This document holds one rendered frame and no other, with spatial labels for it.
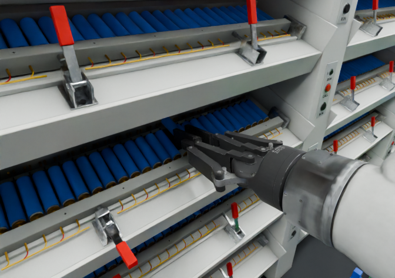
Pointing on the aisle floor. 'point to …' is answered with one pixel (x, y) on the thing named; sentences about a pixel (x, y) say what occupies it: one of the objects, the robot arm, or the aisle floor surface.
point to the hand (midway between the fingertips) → (193, 139)
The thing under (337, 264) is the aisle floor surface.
